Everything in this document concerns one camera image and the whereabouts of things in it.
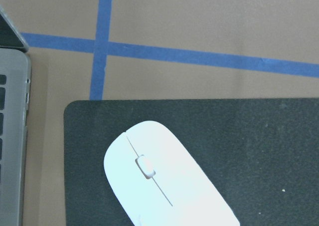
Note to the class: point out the grey laptop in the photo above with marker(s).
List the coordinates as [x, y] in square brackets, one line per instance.
[15, 78]

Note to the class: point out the black mouse pad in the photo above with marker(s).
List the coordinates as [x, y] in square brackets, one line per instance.
[261, 154]

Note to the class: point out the white computer mouse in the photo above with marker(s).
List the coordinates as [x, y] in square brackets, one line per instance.
[158, 182]

